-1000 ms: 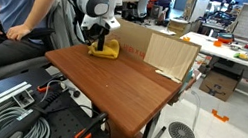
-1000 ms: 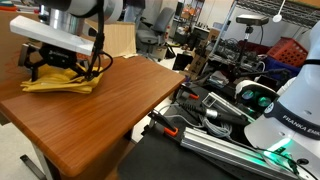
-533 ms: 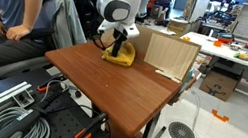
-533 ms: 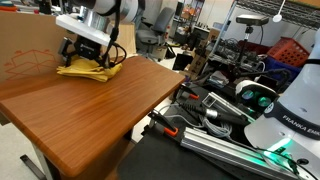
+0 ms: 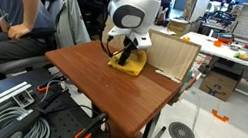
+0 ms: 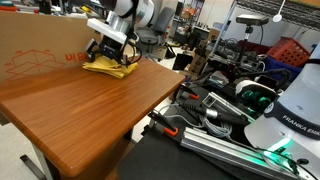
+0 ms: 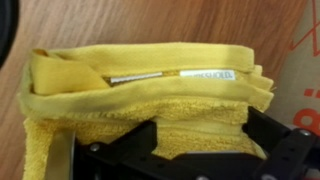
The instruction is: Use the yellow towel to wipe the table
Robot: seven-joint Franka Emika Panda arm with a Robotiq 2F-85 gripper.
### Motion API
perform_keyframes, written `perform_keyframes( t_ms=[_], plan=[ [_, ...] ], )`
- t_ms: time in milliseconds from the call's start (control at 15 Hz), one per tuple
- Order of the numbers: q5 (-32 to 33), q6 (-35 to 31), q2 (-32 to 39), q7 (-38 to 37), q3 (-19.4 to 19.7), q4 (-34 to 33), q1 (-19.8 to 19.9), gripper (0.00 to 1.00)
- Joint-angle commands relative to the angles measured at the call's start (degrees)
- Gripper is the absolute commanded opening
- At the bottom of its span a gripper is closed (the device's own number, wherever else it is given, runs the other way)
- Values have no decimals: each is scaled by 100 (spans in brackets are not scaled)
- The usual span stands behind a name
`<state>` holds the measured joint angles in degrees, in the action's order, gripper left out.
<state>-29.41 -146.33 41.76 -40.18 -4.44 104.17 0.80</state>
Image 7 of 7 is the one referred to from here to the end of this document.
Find large cardboard box red print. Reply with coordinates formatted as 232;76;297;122
266;0;320;138

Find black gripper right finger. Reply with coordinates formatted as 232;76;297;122
242;106;320;180

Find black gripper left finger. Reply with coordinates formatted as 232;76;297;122
46;120;161;180

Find thick black hose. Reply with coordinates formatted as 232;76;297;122
0;0;20;69

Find yellow towel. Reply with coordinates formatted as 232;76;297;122
18;41;276;180

